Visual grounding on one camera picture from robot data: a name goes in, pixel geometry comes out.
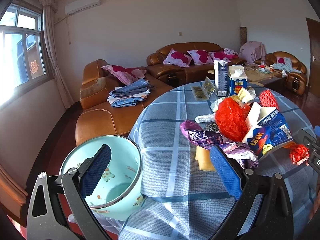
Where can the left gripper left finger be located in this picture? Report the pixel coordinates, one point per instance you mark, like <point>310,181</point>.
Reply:
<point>46,219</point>

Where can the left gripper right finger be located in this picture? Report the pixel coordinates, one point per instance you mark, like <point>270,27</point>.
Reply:
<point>262,208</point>

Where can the crushed blue LOOK carton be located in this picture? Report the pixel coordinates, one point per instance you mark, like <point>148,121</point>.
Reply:
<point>267,130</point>

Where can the purple snack wrapper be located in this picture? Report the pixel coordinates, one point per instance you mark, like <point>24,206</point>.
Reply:
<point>207,139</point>

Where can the red plastic bag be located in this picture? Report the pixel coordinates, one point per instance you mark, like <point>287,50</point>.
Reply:
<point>231,119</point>

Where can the light blue trash bin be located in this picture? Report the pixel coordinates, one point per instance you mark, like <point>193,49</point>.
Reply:
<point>118,192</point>

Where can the small red crumpled wrapper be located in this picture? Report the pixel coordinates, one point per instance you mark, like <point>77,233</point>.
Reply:
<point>298,152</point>

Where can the red mesh wrapper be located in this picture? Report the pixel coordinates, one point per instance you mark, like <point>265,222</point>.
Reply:
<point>267,99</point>

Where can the brown leather armchair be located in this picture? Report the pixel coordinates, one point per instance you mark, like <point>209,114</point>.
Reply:
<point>296,71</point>

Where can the yellow paper piece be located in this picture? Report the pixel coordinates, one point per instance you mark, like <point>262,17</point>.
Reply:
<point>203,158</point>

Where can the yellow white crumpled wrapper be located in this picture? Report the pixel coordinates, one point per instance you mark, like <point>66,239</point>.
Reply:
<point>246,95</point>

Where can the blue plaid tablecloth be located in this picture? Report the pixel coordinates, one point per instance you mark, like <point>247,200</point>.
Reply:
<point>183,202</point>

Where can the wooden coffee table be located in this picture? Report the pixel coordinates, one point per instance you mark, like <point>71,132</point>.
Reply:
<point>263,79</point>

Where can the upright blue LOOK carton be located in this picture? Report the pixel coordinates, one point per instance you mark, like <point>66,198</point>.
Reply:
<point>237,79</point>

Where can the brown leather chaise sofa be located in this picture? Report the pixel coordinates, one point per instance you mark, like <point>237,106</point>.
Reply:
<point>98,116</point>

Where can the pink blanket pile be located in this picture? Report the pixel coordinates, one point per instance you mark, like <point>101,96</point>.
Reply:
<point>252,51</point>

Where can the brown wooden door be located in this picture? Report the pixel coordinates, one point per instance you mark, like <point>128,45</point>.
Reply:
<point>314,35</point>

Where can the tall dark blue carton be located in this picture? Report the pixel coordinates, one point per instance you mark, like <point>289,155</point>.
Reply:
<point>221,77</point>

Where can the gold packet flat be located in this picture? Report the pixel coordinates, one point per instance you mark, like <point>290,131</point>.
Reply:
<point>198,93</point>

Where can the pink pillow right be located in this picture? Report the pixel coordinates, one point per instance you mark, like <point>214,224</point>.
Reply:
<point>218,55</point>

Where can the folded blue plaid cloths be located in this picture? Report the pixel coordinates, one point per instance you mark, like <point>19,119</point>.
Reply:
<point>130,95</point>

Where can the pink pillow middle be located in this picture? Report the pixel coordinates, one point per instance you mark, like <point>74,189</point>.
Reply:
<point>200,57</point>

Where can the pink floral pillow on chaise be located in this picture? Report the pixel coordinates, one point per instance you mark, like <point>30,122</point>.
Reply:
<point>126,76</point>

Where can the brown leather three-seat sofa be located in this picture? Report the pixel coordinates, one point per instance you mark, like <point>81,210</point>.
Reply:
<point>176,76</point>

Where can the pink pillow left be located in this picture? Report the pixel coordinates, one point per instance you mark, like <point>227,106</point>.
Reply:
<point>177,58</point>

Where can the beige curtain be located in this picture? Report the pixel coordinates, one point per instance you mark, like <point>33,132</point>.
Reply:
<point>49,8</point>

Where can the window with white frame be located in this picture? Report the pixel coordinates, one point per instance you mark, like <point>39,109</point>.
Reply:
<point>24,64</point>

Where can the white wall air conditioner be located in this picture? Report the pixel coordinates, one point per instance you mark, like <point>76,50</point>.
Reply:
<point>80,5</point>

